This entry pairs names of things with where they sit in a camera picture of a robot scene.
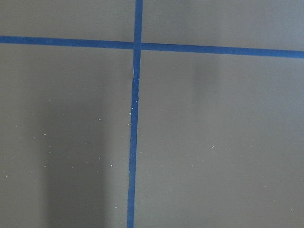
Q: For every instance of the blue tape line right crosswise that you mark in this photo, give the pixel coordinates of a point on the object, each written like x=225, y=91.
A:
x=151, y=46

